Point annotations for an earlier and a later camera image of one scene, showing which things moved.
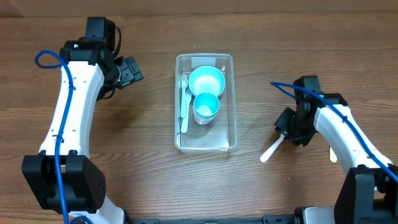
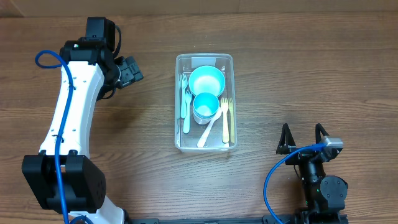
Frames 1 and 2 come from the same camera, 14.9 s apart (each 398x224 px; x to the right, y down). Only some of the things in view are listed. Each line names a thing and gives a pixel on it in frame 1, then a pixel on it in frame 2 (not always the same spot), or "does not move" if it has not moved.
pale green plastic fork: [184, 82] does not move
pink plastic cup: [203, 121] does not move
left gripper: [128, 70] does not move
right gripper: [303, 137] -> [284, 145]
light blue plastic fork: [185, 122] does not move
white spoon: [269, 151] -> [201, 140]
